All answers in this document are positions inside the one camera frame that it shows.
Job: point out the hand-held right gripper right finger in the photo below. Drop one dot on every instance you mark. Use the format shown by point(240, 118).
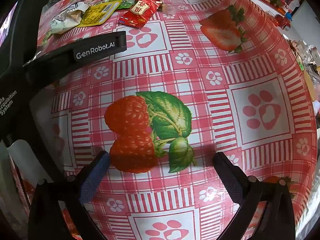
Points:
point(232, 182)

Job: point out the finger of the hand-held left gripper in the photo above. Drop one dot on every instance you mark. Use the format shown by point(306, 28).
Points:
point(95, 51)

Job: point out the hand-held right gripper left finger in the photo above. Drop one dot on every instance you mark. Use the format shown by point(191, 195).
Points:
point(96, 177)

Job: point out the yellow snack packet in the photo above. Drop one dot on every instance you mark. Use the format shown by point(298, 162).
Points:
point(97, 13)

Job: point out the white crumpled snack packet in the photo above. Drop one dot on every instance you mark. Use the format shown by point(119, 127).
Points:
point(65, 20)

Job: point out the green snack packet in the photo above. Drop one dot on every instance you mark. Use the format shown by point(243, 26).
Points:
point(126, 3)

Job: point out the red snack packet gold label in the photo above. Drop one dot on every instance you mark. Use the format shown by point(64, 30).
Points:
point(140, 12)

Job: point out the smartphone with lit screen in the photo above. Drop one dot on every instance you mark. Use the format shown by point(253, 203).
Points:
point(7, 25)

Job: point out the red checked fruit-print tablecloth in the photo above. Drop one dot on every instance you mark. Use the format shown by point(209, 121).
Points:
point(190, 67)

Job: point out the pile of assorted boxes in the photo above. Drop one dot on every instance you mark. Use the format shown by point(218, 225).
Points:
point(306, 55)

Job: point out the red festive decorations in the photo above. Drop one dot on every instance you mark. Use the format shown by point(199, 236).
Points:
point(277, 3)

